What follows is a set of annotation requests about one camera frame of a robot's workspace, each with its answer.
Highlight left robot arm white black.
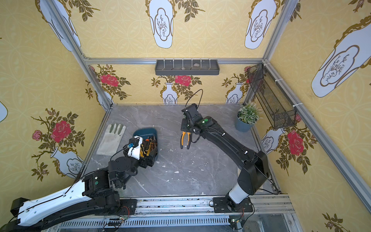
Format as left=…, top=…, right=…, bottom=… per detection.
left=1, top=148, right=158, bottom=232

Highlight black wire mesh basket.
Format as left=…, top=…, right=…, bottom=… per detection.
left=247, top=64, right=297, bottom=129

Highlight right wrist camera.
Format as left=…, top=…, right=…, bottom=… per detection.
left=182, top=103, right=203, bottom=124

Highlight teal plastic storage box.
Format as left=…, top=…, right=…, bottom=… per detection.
left=133, top=128, right=158, bottom=156

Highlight grey wall shelf tray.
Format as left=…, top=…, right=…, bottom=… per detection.
left=155, top=59, right=220, bottom=76

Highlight aluminium front rail frame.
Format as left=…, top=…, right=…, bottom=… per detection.
left=48, top=194, right=303, bottom=232

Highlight left work glove beige green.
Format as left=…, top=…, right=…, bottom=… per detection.
left=96, top=123, right=126, bottom=156

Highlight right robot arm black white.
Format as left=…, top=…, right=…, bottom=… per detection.
left=181, top=117, right=270, bottom=205

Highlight blue flower pot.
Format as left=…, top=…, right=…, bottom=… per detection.
left=235, top=117, right=253, bottom=132

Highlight orange black pliers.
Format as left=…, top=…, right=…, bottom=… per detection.
left=180, top=131, right=192, bottom=149

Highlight green white artificial plant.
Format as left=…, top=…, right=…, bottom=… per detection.
left=237, top=102, right=262, bottom=125

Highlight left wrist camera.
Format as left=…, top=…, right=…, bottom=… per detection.
left=124, top=136, right=143, bottom=160

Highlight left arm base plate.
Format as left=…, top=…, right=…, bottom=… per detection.
left=116, top=199, right=137, bottom=216

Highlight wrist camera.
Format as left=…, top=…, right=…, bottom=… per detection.
left=124, top=136, right=143, bottom=160
left=182, top=103, right=203, bottom=124

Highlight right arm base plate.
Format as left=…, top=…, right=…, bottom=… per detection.
left=212, top=197, right=254, bottom=213

